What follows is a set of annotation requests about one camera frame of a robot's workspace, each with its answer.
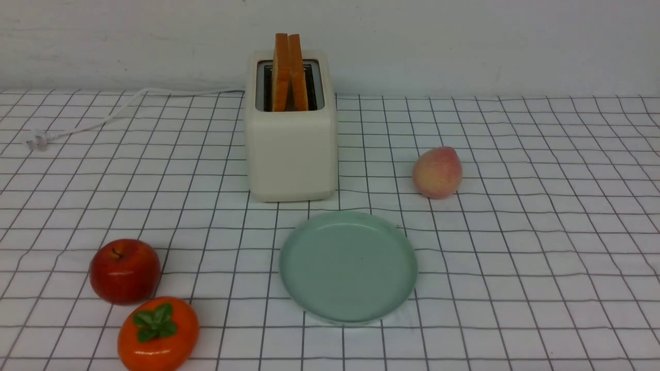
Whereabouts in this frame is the orange persimmon with leaves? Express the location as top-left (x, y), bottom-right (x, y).
top-left (117, 296), bottom-right (200, 370)

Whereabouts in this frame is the red apple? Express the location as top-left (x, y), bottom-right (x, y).
top-left (89, 238), bottom-right (161, 306)

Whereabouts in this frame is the pink peach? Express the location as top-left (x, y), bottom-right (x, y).
top-left (412, 146), bottom-right (463, 199)

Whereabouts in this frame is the white grid tablecloth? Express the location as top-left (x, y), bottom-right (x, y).
top-left (1, 90), bottom-right (659, 370)

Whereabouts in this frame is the cream white toaster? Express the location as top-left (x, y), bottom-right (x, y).
top-left (243, 50), bottom-right (339, 202)

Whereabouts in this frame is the light green plate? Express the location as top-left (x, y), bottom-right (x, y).
top-left (278, 210), bottom-right (419, 326)

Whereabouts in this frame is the white power cord with plug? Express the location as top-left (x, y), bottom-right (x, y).
top-left (26, 88), bottom-right (245, 152)

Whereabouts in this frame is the toasted bread slice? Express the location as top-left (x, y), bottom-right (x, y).
top-left (288, 35), bottom-right (309, 112)
top-left (271, 33), bottom-right (291, 112)

